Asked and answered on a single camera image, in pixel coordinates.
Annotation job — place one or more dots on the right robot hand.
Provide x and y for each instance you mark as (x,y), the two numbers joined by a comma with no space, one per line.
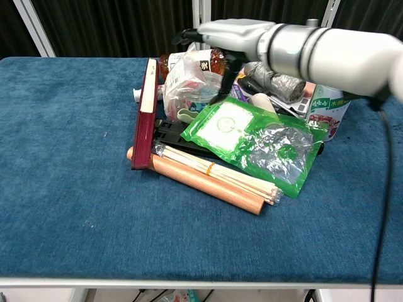
(233,34)

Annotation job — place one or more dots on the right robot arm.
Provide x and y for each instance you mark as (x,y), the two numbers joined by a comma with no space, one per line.
(327,53)

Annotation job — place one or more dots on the amber tea bottle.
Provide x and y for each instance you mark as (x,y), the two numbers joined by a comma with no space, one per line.
(217,61)

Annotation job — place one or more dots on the purple printed package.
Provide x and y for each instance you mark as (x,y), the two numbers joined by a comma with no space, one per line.
(240,89)

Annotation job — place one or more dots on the grey foil wrapped roll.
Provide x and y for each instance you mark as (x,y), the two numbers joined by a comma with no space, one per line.
(277,80)

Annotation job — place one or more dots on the clear plastic bag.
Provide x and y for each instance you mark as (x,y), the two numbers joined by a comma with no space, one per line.
(185,85)

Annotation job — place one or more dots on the green plastic zip bag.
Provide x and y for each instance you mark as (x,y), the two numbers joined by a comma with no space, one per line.
(248,141)

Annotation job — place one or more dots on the white tube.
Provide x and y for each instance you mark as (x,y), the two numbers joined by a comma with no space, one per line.
(136,95)

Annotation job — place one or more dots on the green labelled tin can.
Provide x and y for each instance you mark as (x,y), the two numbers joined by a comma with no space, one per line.
(327,110)

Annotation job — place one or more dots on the dark red hardcover book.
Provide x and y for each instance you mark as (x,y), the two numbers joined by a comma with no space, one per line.
(145,119)

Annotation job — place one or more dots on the bundle of wooden chopsticks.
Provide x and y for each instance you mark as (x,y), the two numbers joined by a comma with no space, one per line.
(220,172)

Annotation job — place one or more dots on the wooden rolling pin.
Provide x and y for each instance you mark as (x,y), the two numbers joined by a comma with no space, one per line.
(201,182)

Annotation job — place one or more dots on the blue table cloth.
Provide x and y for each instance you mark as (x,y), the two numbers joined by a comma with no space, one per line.
(78,188)

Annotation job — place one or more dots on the white metal frame post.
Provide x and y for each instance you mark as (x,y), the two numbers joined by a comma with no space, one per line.
(199,12)
(330,9)
(34,25)

